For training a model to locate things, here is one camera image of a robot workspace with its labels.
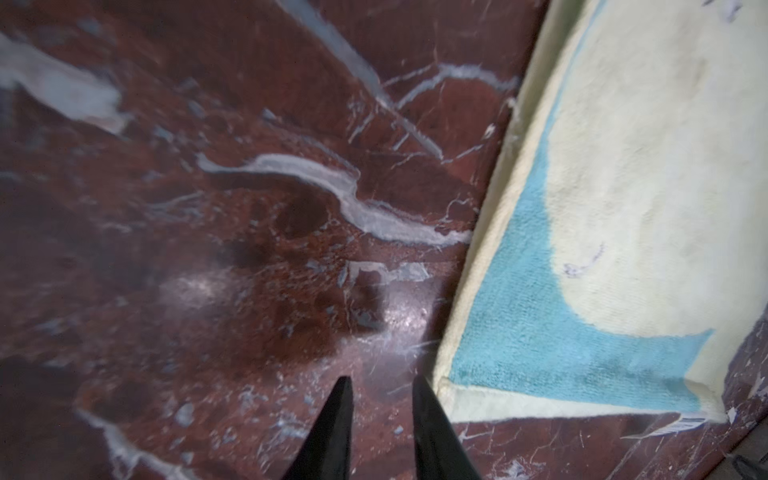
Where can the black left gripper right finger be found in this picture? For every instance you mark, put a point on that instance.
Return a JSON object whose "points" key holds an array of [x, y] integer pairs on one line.
{"points": [[438, 451]]}

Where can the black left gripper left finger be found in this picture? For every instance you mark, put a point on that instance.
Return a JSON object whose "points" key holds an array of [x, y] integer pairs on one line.
{"points": [[325, 453]]}

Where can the light green cloth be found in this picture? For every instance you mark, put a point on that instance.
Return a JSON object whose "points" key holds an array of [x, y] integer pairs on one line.
{"points": [[620, 257]]}

